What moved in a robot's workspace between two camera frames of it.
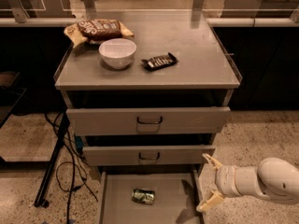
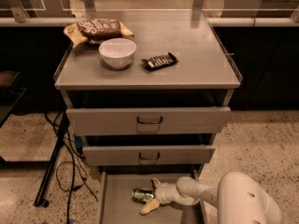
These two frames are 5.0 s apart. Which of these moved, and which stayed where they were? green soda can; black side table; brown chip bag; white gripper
Moved: white gripper
Stayed: green soda can; black side table; brown chip bag
